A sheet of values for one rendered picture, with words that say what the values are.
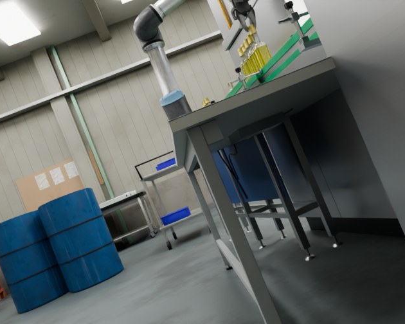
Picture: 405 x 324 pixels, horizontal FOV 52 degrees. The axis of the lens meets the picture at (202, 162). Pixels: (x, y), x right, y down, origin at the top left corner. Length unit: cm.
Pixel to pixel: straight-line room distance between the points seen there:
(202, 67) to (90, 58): 229
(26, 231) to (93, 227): 77
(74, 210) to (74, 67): 494
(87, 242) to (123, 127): 438
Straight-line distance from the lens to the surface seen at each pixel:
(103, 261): 467
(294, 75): 120
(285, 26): 213
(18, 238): 501
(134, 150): 856
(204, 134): 117
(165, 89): 208
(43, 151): 894
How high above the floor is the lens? 56
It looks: 3 degrees up
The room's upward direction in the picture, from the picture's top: 22 degrees counter-clockwise
